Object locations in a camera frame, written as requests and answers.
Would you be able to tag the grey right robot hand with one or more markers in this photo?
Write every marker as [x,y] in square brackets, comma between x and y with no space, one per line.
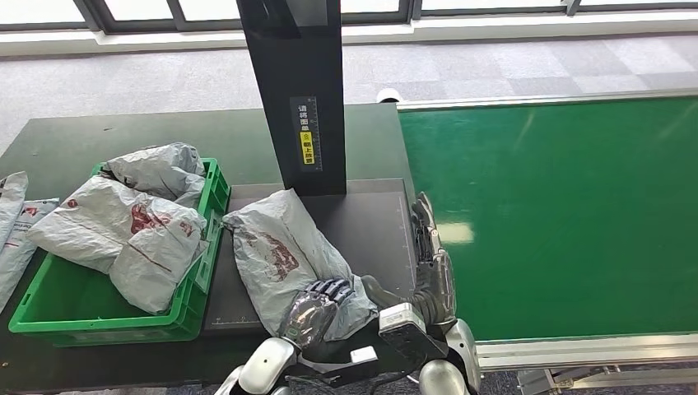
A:
[436,289]

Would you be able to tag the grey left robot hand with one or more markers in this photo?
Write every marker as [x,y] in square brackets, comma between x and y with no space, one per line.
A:
[313,316]

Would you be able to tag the knotted grey red-print parcel bag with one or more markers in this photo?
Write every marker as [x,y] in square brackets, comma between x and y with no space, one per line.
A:
[283,256]

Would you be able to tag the plain grey parcel bag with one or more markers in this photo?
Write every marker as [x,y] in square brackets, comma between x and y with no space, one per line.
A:
[163,169]

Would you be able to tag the long grey red-striped parcel bag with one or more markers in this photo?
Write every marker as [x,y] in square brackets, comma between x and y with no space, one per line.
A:
[109,229]

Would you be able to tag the black inbound scanner machine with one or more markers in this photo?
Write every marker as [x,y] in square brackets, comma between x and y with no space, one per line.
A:
[371,234]

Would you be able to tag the green conveyor belt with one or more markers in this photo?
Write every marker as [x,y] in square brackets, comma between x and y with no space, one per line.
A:
[572,207]

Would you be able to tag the white parcel bag with text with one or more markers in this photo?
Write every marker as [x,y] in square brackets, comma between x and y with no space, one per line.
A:
[16,256]

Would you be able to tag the plain white parcel bag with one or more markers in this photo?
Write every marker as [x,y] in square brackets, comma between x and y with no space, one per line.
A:
[11,204]

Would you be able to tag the black and yellow ruler sticker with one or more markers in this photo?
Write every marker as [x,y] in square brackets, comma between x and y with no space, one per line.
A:
[306,136]

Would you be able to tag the small white round object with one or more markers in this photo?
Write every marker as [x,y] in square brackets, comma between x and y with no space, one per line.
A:
[388,95]

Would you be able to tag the green plastic crate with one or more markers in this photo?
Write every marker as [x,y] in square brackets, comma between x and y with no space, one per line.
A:
[65,305]

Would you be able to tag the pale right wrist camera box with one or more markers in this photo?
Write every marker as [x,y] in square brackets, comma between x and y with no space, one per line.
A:
[401,321]

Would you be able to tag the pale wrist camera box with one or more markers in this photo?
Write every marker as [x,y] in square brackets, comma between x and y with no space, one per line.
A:
[362,355]
[401,321]

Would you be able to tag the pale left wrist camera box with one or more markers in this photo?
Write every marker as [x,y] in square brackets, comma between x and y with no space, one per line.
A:
[362,355]

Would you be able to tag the dark window frame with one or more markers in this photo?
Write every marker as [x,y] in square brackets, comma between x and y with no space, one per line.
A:
[136,20]

